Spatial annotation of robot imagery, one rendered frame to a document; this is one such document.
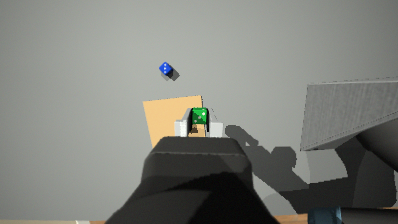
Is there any tan flat mat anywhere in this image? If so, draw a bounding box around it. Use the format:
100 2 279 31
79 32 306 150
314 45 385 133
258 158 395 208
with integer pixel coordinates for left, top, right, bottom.
143 95 205 148

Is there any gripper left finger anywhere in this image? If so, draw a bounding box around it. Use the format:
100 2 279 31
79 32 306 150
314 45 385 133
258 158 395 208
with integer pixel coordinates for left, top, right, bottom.
174 108 193 137

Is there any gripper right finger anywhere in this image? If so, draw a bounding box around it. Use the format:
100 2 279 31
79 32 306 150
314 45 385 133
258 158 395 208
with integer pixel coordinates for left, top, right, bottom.
206 108 224 137

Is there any blue die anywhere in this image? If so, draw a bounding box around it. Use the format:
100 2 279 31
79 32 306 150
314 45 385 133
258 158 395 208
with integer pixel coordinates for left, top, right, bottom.
159 62 174 76

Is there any green die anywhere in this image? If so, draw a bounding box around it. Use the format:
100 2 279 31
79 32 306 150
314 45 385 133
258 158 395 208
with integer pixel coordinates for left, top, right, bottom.
192 107 207 124

